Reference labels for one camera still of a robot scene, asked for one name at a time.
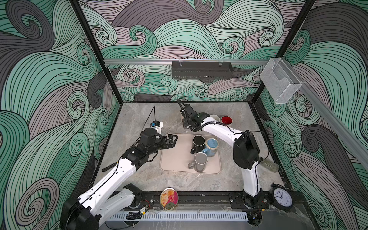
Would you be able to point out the aluminium rail wall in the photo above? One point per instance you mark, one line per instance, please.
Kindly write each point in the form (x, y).
(312, 86)
(145, 61)

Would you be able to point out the aluminium rail back wall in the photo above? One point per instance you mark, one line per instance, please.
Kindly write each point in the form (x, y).
(145, 61)

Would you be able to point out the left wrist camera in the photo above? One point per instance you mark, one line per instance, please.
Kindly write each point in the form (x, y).
(157, 125)

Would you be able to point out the blue glazed upside-down mug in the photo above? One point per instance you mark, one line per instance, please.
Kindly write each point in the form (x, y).
(211, 147)

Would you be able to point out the cream mug red inside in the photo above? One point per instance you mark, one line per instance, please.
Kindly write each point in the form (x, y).
(226, 120)

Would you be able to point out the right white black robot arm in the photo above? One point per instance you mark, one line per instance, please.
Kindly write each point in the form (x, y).
(245, 151)

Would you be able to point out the white slotted cable duct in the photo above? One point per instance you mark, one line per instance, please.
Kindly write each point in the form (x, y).
(194, 216)

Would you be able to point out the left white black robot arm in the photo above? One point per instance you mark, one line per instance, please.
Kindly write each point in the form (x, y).
(92, 208)

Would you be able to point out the small green black tool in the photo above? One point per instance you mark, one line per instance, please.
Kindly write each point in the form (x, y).
(109, 167)

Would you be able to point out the round colourful tin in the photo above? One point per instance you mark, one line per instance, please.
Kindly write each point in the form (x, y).
(169, 198)

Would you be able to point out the beige rectangular tray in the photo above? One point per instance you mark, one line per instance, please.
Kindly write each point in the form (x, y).
(178, 158)

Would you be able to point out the aluminium rail right wall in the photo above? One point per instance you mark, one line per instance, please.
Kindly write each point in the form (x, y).
(312, 86)

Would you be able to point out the black round wall clock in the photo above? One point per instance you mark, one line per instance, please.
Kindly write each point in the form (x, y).
(280, 198)

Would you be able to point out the clear acrylic wall holder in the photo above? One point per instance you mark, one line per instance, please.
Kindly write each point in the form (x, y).
(280, 80)

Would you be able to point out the black speckled upside-down mug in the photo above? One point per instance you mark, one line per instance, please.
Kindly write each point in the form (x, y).
(198, 144)

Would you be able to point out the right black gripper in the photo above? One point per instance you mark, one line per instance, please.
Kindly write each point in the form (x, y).
(184, 123)

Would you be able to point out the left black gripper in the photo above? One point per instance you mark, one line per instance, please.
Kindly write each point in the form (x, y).
(170, 144)

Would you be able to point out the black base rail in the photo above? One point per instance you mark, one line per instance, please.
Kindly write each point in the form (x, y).
(233, 199)

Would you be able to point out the grey upside-down mug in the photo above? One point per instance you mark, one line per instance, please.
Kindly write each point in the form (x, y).
(199, 162)

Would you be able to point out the white mug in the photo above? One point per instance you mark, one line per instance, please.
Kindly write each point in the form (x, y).
(215, 117)

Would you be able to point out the black wall shelf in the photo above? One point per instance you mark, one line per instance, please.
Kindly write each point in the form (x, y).
(202, 70)

